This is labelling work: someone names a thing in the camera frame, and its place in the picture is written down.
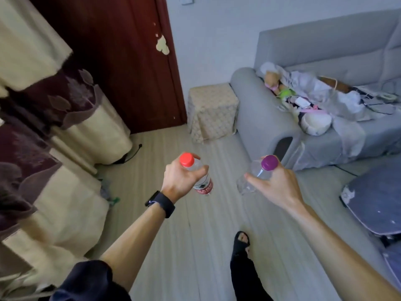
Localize white round cap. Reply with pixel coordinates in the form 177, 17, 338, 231
300, 111, 332, 136

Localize purple-capped clear plastic bottle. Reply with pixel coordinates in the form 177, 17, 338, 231
236, 155, 279, 195

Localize cream and purple leaf curtain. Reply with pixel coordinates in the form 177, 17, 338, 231
0, 0, 133, 301

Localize person's right hand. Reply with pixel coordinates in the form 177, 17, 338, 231
244, 156, 305, 212

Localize person's black trouser leg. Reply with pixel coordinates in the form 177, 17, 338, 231
230, 255, 274, 301

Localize person's black slipper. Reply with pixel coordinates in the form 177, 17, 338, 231
231, 231, 251, 264

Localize person's left forearm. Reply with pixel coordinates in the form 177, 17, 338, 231
100, 204, 166, 292

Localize black cable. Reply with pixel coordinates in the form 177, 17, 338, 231
110, 143, 143, 165

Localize grey-blue cushion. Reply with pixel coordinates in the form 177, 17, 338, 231
340, 160, 401, 237

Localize person's dark sleeve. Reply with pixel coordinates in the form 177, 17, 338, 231
50, 260, 132, 301

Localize grey fabric sofa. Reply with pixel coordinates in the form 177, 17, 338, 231
230, 9, 401, 171

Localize red-capped clear plastic bottle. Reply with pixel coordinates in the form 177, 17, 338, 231
179, 152, 214, 195

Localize plush toy doll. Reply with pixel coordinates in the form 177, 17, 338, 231
264, 71, 296, 101

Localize black smartwatch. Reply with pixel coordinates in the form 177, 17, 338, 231
145, 191, 176, 219

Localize pile of clothes and toys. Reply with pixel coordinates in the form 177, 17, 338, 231
256, 61, 401, 158

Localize person's left hand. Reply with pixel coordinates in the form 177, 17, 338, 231
161, 152, 209, 204

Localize person's right forearm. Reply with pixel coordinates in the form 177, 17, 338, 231
287, 202, 401, 301

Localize beige patterned square ottoman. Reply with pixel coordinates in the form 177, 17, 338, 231
187, 83, 240, 144

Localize dark red wooden door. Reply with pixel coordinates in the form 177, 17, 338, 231
27, 0, 188, 134

